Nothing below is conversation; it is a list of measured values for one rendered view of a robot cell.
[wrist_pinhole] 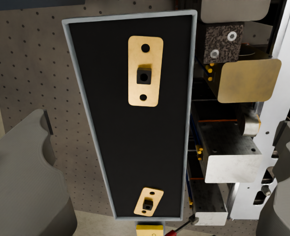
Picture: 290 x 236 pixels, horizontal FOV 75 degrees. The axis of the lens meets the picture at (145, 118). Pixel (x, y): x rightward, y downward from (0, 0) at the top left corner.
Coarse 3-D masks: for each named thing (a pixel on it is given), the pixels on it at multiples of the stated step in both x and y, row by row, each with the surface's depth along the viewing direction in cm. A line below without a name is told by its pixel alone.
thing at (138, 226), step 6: (138, 228) 42; (144, 228) 42; (150, 228) 42; (156, 228) 41; (162, 228) 41; (138, 234) 42; (144, 234) 42; (150, 234) 42; (156, 234) 42; (162, 234) 42
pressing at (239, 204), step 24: (288, 0) 31; (288, 24) 33; (288, 48) 35; (288, 72) 38; (288, 96) 40; (264, 120) 44; (264, 144) 47; (264, 168) 52; (240, 192) 58; (240, 216) 64
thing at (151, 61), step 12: (132, 36) 20; (144, 36) 20; (132, 48) 21; (156, 48) 21; (132, 60) 22; (144, 60) 22; (156, 60) 21; (132, 72) 22; (144, 72) 21; (156, 72) 22; (132, 84) 23; (144, 84) 23; (156, 84) 23; (132, 96) 24; (156, 96) 24
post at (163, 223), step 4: (136, 224) 44; (140, 224) 44; (144, 224) 44; (148, 224) 44; (152, 224) 44; (156, 224) 44; (160, 224) 44; (164, 224) 43; (164, 228) 44; (164, 232) 45
